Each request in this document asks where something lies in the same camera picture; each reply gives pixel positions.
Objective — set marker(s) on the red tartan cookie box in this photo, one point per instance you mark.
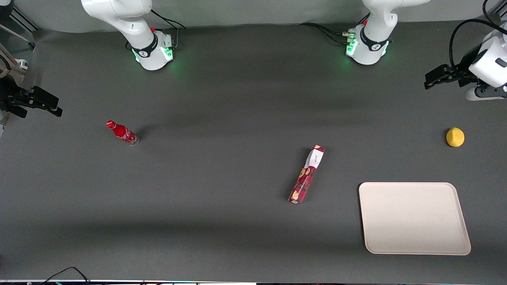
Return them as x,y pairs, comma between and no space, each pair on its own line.
305,176

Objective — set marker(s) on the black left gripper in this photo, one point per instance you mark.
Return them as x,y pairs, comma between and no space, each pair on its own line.
462,73

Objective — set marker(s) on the yellow lemon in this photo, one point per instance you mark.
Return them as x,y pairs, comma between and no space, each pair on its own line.
455,137

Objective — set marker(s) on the cream plastic tray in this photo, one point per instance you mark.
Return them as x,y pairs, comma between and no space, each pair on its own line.
414,218

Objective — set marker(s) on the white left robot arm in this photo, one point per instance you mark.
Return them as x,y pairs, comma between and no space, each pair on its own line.
370,44

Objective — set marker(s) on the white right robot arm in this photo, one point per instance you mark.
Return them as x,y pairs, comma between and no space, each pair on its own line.
147,46

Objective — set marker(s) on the metal frame bar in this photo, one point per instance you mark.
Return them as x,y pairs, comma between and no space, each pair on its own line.
21,23

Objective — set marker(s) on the red soda bottle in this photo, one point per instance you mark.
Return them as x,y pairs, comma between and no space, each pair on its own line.
122,132

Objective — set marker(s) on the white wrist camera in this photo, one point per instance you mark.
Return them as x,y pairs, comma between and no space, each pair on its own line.
485,93

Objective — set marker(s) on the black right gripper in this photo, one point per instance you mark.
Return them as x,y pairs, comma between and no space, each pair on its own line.
11,96

